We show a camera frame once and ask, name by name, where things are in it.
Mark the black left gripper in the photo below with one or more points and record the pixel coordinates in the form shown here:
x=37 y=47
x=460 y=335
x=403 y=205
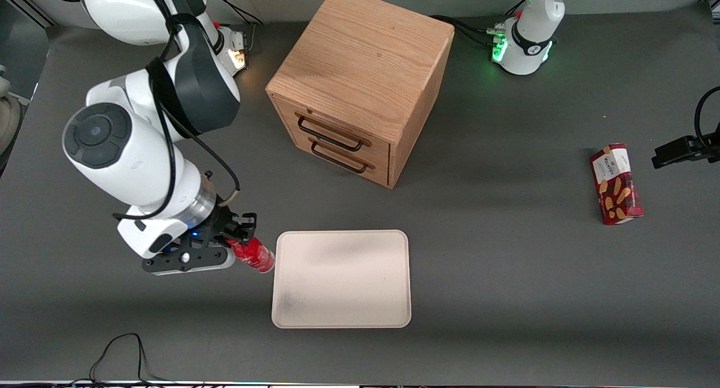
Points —
x=676 y=151

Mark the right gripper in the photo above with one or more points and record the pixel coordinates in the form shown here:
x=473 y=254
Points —
x=225 y=222

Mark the red soda can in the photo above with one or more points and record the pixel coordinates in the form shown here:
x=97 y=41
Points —
x=256 y=256

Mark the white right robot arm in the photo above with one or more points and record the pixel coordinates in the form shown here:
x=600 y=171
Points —
x=140 y=168

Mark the white rounded rectangular tray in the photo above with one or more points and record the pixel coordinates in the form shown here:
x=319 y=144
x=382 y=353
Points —
x=340 y=278

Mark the red tartan shortbread box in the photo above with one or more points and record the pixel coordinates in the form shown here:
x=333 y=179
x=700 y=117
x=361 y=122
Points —
x=616 y=185

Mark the wooden two-drawer cabinet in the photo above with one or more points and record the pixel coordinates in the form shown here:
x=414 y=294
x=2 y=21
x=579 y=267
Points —
x=360 y=62

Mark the beige round object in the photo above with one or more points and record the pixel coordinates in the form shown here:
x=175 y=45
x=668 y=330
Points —
x=8 y=112

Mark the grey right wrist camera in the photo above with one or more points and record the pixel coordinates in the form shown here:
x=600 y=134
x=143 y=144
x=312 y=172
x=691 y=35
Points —
x=220 y=261

